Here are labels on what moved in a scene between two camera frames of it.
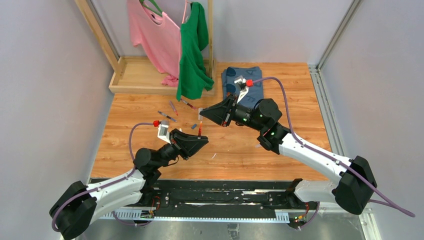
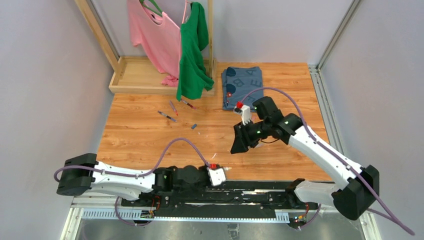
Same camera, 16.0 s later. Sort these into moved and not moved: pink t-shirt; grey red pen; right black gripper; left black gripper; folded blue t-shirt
Moved: right black gripper; left black gripper
Not moved: pink t-shirt; grey red pen; folded blue t-shirt
